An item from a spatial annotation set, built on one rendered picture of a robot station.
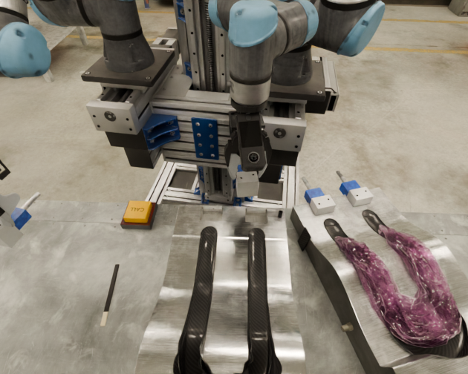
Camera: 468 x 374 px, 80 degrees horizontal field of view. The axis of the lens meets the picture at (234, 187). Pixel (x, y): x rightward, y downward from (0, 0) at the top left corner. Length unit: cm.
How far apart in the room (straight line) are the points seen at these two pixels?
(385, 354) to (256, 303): 24
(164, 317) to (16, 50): 47
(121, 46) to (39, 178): 162
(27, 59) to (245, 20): 33
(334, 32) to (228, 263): 56
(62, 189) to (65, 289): 151
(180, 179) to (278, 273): 120
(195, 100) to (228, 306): 65
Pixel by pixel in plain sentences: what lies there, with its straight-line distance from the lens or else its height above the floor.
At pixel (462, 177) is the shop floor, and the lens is 257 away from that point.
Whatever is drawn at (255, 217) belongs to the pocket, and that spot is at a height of 86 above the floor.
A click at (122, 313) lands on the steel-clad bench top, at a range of 70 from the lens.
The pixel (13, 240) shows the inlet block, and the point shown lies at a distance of 77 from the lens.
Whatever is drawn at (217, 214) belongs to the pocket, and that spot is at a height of 86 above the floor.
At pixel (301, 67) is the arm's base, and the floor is 108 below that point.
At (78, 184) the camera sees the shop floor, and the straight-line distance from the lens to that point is 222.
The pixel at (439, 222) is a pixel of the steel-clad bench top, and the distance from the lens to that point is 95.
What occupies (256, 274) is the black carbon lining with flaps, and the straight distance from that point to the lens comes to 61.
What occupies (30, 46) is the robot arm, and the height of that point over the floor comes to 126.
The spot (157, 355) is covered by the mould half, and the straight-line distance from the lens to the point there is 52.
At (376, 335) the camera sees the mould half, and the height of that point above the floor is 87.
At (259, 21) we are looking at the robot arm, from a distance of 47.
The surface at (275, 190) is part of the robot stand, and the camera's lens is 164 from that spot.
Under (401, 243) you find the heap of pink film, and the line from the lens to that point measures 71.
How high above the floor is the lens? 143
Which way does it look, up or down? 48 degrees down
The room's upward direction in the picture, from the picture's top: straight up
